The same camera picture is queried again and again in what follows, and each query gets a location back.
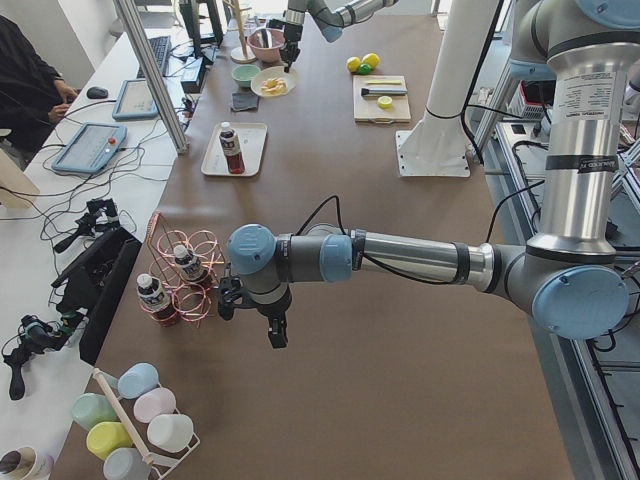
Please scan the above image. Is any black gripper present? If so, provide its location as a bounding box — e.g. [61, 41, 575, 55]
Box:
[216, 276, 290, 349]
[280, 22, 303, 73]

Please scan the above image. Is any white plate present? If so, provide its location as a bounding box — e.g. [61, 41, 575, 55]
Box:
[251, 66, 299, 98]

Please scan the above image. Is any cream rabbit tray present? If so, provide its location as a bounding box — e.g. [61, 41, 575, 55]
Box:
[201, 122, 268, 177]

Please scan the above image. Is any dark tea bottle on tray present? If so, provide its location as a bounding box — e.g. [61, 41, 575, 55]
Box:
[219, 122, 245, 174]

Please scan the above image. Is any pink ice bowl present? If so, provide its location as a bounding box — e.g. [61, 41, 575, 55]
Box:
[247, 27, 285, 64]

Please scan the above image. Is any green bowl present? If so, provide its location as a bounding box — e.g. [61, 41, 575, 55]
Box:
[231, 64, 261, 88]

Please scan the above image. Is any wooden cup tree stand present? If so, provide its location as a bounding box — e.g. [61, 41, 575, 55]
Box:
[223, 0, 257, 64]

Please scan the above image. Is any yellow lemon near board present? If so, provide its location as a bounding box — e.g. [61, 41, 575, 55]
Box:
[346, 56, 362, 73]

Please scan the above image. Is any green lime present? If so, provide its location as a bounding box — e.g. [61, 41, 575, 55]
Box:
[357, 63, 373, 75]

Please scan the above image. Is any steel cylinder muddler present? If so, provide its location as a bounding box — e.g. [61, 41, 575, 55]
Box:
[360, 87, 407, 97]

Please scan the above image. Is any yellow plastic knife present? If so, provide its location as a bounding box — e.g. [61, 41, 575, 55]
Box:
[365, 78, 403, 85]

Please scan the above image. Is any yellow lemon outer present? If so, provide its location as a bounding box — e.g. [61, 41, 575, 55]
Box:
[362, 52, 380, 69]

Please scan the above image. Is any wooden cutting board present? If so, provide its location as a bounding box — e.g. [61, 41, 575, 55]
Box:
[352, 74, 411, 123]

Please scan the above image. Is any half lemon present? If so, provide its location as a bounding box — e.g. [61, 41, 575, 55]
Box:
[377, 96, 393, 110]

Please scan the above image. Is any bottle in rack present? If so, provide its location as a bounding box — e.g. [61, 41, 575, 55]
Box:
[136, 273, 179, 327]
[173, 244, 213, 290]

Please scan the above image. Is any black keyboard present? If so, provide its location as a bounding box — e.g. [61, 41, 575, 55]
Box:
[148, 35, 172, 77]

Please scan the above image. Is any blue teach pendant far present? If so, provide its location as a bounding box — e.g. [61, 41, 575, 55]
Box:
[112, 79, 158, 121]

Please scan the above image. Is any blue teach pendant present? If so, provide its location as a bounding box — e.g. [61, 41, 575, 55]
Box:
[51, 122, 127, 174]
[112, 79, 158, 121]

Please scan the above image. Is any pastel cup rack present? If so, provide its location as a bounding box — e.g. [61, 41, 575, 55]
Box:
[71, 363, 201, 479]

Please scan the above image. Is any computer mouse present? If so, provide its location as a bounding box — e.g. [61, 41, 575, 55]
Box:
[86, 86, 109, 99]

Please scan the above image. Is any blue teach pendant near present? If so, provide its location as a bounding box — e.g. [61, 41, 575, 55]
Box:
[51, 122, 127, 174]

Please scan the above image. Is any seated person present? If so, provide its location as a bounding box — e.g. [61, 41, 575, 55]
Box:
[1, 17, 78, 167]

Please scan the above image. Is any copper wire bottle rack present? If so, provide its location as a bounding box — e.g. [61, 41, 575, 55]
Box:
[144, 211, 225, 327]

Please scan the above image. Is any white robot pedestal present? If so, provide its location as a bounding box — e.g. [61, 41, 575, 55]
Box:
[396, 0, 503, 178]

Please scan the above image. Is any aluminium frame post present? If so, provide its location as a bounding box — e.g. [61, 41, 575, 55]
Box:
[114, 0, 189, 154]

